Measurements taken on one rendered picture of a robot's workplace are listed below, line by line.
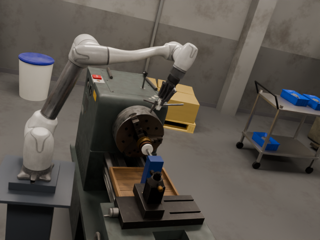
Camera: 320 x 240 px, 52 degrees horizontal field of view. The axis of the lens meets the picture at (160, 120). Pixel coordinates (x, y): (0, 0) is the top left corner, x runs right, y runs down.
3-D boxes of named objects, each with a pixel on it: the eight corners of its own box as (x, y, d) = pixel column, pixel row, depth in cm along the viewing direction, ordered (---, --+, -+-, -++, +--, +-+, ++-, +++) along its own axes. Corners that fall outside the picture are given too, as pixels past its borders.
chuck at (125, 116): (104, 142, 207) (126, 100, 198) (145, 155, 222) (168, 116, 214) (106, 150, 200) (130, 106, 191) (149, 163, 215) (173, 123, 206)
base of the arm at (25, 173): (15, 183, 178) (15, 175, 176) (23, 161, 198) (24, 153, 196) (49, 186, 183) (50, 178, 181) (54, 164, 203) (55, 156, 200)
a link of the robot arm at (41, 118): (19, 146, 192) (20, 128, 211) (45, 155, 201) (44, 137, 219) (81, 33, 174) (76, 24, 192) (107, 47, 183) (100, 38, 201)
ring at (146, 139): (136, 134, 195) (141, 141, 187) (151, 134, 198) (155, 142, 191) (134, 146, 199) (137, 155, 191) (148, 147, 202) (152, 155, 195)
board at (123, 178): (108, 172, 198) (109, 166, 196) (162, 172, 212) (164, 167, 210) (118, 205, 173) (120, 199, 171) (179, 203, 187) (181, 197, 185)
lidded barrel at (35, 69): (50, 91, 501) (55, 55, 479) (49, 104, 461) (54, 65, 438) (17, 87, 486) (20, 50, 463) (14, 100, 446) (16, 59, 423)
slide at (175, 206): (113, 203, 164) (115, 196, 162) (188, 201, 181) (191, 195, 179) (121, 229, 149) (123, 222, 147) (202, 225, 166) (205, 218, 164)
